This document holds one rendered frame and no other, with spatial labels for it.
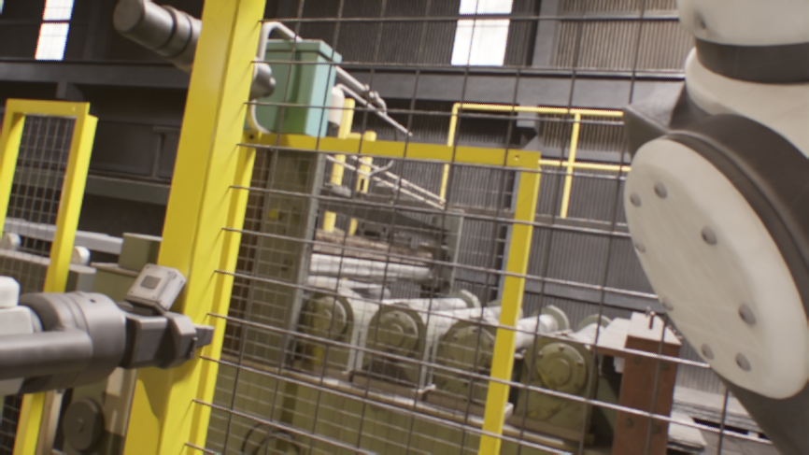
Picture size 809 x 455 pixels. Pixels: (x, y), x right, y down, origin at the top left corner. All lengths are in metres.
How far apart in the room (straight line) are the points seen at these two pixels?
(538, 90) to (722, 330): 11.09
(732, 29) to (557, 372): 2.14
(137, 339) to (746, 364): 0.56
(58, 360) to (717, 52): 0.50
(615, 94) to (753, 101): 10.89
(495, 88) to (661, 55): 3.07
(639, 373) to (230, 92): 1.72
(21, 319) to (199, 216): 0.22
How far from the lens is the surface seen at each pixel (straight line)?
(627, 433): 2.18
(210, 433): 2.97
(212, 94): 0.72
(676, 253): 0.19
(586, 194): 11.49
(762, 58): 0.19
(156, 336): 0.66
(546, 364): 2.30
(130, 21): 2.05
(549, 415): 2.37
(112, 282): 3.35
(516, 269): 1.83
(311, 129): 2.58
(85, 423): 3.44
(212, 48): 0.74
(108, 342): 0.62
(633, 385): 2.15
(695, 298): 0.19
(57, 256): 2.54
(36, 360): 0.54
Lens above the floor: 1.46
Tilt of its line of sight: 3 degrees up
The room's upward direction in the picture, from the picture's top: 9 degrees clockwise
